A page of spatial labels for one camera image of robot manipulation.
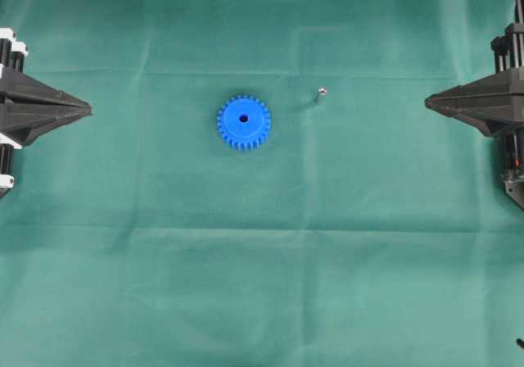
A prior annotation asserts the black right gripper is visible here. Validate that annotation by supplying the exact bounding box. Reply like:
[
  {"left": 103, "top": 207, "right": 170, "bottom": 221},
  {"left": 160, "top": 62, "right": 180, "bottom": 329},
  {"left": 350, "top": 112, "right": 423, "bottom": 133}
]
[{"left": 425, "top": 23, "right": 523, "bottom": 209}]

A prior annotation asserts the green table cloth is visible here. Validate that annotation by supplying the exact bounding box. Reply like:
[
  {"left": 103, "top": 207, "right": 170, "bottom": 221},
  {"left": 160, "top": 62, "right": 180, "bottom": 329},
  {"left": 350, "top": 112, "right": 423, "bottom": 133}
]
[{"left": 1, "top": 0, "right": 523, "bottom": 366}]

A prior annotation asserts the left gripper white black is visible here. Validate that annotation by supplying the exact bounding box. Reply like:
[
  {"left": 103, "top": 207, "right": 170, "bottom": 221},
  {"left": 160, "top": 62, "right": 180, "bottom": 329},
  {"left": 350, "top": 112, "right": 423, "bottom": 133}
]
[{"left": 1, "top": 28, "right": 92, "bottom": 197}]

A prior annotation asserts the blue plastic gear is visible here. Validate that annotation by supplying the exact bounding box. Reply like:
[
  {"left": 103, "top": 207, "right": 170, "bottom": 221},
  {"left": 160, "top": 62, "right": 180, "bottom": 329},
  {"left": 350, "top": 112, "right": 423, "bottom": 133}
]
[{"left": 216, "top": 94, "right": 272, "bottom": 152}]

